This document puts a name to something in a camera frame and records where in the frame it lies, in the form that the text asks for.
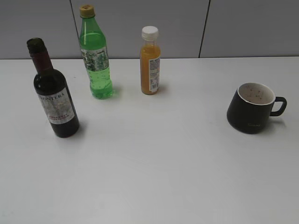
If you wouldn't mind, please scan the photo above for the dark red wine bottle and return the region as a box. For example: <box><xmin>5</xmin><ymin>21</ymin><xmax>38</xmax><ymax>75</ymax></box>
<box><xmin>27</xmin><ymin>38</ymin><xmax>79</xmax><ymax>138</ymax></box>

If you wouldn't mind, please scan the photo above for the black mug white interior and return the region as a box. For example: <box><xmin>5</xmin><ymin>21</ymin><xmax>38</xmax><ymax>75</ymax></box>
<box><xmin>227</xmin><ymin>82</ymin><xmax>287</xmax><ymax>134</ymax></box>

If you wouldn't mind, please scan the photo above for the green plastic soda bottle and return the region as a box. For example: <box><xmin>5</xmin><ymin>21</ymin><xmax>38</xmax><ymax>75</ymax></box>
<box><xmin>79</xmin><ymin>4</ymin><xmax>114</xmax><ymax>99</ymax></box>

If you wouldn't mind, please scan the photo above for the orange juice bottle white cap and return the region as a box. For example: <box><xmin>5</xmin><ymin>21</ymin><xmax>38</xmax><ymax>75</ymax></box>
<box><xmin>140</xmin><ymin>26</ymin><xmax>161</xmax><ymax>95</ymax></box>

